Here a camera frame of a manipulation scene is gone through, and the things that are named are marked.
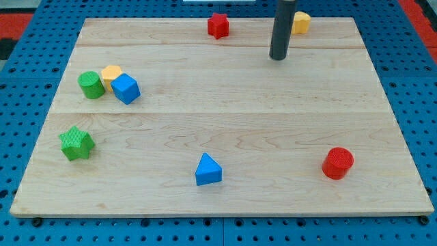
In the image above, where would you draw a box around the red star block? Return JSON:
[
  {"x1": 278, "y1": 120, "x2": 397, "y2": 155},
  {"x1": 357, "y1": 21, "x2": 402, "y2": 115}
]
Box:
[{"x1": 207, "y1": 13, "x2": 229, "y2": 40}]

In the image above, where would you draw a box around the blue triangle block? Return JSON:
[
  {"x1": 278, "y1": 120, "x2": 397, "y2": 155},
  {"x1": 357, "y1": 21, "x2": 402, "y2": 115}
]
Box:
[{"x1": 195, "y1": 152, "x2": 223, "y2": 186}]

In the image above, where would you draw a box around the red cylinder block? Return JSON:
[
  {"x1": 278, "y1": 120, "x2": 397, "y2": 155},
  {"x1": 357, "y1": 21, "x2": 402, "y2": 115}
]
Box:
[{"x1": 322, "y1": 147, "x2": 354, "y2": 180}]

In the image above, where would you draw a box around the green cylinder block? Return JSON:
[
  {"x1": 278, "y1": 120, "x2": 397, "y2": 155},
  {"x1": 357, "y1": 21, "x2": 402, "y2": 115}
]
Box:
[{"x1": 77, "y1": 71, "x2": 105, "y2": 99}]

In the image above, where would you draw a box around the yellow heart block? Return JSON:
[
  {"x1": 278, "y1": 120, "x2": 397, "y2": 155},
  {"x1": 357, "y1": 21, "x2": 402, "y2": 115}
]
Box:
[{"x1": 292, "y1": 11, "x2": 311, "y2": 34}]

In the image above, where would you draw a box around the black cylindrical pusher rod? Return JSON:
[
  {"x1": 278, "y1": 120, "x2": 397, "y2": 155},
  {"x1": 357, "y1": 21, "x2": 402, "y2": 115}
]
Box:
[{"x1": 269, "y1": 0, "x2": 297, "y2": 61}]

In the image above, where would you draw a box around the blue cube block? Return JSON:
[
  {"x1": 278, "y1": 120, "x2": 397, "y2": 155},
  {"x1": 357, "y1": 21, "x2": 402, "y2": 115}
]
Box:
[{"x1": 111, "y1": 73, "x2": 141, "y2": 105}]

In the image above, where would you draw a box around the yellow hexagon block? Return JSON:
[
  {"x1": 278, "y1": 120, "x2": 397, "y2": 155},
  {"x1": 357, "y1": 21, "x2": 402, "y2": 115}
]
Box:
[{"x1": 101, "y1": 65, "x2": 122, "y2": 92}]

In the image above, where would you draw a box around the green star block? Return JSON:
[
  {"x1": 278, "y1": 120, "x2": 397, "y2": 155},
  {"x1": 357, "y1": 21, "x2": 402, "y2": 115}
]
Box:
[{"x1": 59, "y1": 126, "x2": 95, "y2": 161}]

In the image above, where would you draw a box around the light wooden board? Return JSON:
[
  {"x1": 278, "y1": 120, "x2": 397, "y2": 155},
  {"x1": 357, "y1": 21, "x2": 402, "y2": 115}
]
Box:
[{"x1": 10, "y1": 17, "x2": 434, "y2": 218}]

